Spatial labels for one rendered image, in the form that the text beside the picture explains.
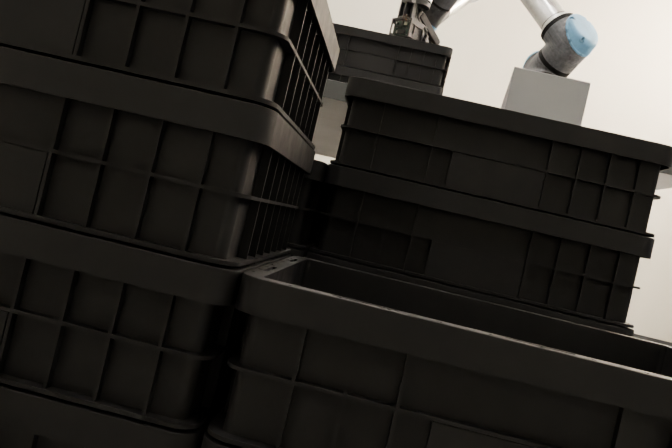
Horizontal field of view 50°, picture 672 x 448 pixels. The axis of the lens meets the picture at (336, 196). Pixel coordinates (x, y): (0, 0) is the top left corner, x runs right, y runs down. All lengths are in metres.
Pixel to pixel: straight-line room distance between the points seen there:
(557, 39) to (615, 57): 3.27
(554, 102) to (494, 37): 3.25
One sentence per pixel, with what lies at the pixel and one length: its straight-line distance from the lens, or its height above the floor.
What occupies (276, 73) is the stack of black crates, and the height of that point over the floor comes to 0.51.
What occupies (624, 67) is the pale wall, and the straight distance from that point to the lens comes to 5.54.
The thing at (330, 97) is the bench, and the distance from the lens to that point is 1.55.
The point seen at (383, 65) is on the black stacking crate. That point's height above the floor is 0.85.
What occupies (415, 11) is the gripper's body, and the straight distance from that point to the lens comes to 2.08.
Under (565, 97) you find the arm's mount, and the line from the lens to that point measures 2.17.
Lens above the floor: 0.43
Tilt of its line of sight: 1 degrees up
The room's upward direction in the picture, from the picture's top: 13 degrees clockwise
